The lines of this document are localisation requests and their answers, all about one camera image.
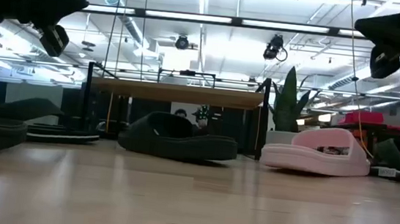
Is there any yellow cable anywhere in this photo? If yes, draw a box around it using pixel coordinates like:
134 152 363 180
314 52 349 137
334 0 389 159

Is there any red box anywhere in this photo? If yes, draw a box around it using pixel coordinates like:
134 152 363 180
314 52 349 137
337 108 385 129

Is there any black device with green lights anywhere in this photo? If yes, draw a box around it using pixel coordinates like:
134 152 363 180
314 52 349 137
191 103 212 124

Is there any black overhead camera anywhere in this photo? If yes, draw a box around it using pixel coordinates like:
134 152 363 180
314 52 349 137
174 33 191 51
262 32 291 63

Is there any pink slide sandal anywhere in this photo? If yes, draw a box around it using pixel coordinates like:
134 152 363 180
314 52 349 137
259 120 375 181

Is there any white plant pot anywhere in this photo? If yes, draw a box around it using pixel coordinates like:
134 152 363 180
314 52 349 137
264 129 299 149

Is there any green leafy plant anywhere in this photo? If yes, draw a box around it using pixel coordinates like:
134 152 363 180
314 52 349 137
267 64 325 136

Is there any black aluminium rig frame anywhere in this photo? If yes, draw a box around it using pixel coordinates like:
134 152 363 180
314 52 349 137
78 1 371 42

